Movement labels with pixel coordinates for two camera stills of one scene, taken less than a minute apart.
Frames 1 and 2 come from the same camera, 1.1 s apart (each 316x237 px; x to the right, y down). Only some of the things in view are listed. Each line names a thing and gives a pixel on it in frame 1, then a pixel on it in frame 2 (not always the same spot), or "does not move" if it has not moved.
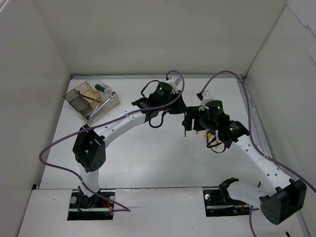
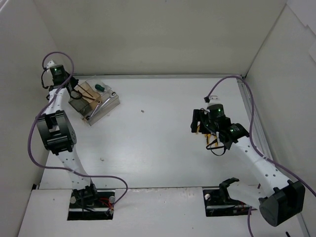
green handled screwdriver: x=100 y=88 does not move
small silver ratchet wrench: x=89 y=117 does not move
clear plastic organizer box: x=92 y=100 does not move
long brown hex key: x=184 y=120 to x=84 y=90
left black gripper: x=180 y=104 to x=73 y=84
